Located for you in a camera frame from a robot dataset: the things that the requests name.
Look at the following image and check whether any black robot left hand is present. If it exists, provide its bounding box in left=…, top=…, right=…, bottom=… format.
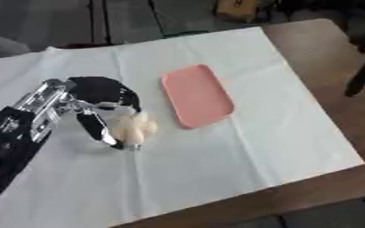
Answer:
left=65, top=76, right=144, bottom=151

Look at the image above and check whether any cream soft toy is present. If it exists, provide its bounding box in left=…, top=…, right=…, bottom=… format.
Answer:
left=109, top=110, right=161, bottom=144

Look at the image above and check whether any black tripod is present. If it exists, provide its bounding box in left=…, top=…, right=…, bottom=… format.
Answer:
left=85, top=0, right=116, bottom=45

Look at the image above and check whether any pink rectangular tray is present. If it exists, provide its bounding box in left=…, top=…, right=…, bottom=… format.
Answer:
left=160, top=63, right=236, bottom=130

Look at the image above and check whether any yellow bag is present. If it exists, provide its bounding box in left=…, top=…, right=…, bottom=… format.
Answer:
left=214, top=0, right=263, bottom=23

